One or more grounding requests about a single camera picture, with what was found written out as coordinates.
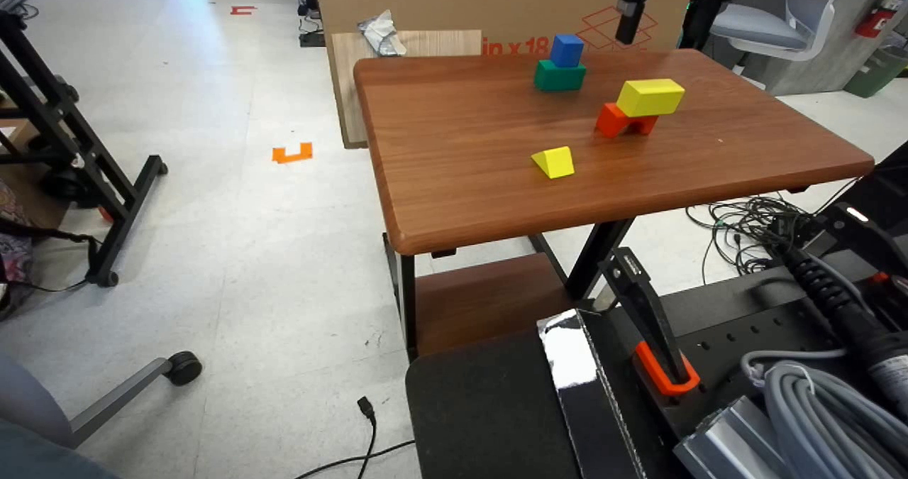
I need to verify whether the yellow wedge block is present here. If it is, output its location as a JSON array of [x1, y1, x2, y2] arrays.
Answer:
[[531, 145, 576, 180]]

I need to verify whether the crumpled silver plastic bag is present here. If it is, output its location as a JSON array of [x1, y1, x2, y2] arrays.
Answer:
[[357, 9, 408, 58]]

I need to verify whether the yellow rectangular block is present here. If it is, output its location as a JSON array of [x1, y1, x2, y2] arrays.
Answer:
[[616, 78, 686, 119]]

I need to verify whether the green bin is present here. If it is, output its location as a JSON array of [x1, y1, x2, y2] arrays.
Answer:
[[843, 45, 908, 99]]

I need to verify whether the red fire extinguisher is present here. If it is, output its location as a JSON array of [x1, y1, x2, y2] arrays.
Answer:
[[854, 0, 908, 39]]

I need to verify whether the black ribbed cable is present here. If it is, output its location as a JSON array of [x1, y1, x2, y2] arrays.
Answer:
[[775, 246, 908, 424]]

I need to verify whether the coil of grey cable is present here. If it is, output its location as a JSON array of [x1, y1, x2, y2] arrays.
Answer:
[[740, 349, 908, 479]]

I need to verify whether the silver metal box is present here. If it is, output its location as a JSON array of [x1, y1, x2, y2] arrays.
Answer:
[[671, 394, 811, 479]]

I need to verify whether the grey office chair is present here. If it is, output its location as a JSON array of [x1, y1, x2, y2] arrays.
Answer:
[[0, 350, 204, 479], [709, 0, 885, 62]]

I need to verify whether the black wheeled stand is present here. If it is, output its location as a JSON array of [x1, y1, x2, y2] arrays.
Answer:
[[0, 9, 170, 288]]

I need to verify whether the patterned bag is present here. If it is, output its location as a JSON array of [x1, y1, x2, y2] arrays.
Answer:
[[0, 180, 38, 318]]

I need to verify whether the large cardboard box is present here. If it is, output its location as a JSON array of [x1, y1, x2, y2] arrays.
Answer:
[[312, 0, 699, 58]]

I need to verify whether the orange arch block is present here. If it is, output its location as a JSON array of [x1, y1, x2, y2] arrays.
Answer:
[[594, 102, 659, 139]]

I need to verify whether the black and orange clamp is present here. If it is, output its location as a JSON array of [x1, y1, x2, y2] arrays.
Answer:
[[597, 246, 702, 399]]

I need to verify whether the light wooden board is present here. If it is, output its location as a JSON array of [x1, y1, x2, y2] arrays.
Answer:
[[328, 30, 484, 150]]

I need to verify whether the green block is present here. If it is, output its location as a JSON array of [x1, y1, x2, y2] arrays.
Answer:
[[533, 59, 587, 93]]

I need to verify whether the tangle of black cables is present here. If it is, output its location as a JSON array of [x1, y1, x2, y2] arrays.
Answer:
[[684, 181, 860, 285]]

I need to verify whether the blue cube block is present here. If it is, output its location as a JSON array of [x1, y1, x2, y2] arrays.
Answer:
[[550, 34, 585, 69]]

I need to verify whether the shiny black tape strip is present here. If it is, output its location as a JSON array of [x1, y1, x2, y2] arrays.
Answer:
[[536, 308, 648, 479]]

